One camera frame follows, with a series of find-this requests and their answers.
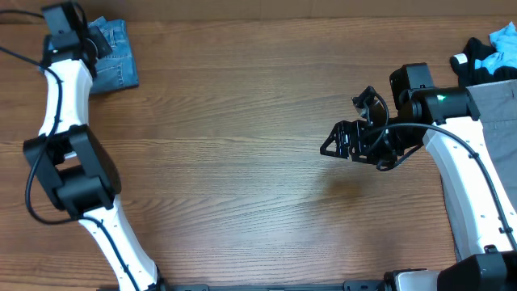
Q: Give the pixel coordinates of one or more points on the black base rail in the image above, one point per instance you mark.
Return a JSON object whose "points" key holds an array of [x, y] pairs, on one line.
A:
{"points": [[348, 285]]}

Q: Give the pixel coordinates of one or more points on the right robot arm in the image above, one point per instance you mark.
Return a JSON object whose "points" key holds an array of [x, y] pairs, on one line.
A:
{"points": [[446, 122]]}

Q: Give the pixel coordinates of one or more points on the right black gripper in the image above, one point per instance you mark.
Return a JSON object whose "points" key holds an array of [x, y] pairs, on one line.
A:
{"points": [[341, 132]]}

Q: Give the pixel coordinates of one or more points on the black garment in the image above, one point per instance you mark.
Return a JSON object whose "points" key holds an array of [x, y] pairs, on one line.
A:
{"points": [[463, 65]]}

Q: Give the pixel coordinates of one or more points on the light blue cloth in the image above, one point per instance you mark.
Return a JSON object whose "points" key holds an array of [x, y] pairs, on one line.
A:
{"points": [[504, 42]]}

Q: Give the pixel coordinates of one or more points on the blue denim jeans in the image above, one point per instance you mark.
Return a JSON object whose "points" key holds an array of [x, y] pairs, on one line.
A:
{"points": [[116, 71]]}

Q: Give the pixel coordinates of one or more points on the grey trousers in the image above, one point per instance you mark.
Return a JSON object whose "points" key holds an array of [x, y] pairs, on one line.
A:
{"points": [[496, 102]]}

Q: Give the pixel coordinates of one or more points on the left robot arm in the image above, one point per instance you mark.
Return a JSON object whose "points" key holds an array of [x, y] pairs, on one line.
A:
{"points": [[73, 168]]}

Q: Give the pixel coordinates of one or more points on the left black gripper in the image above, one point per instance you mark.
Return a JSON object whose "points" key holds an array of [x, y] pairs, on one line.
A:
{"points": [[102, 48]]}

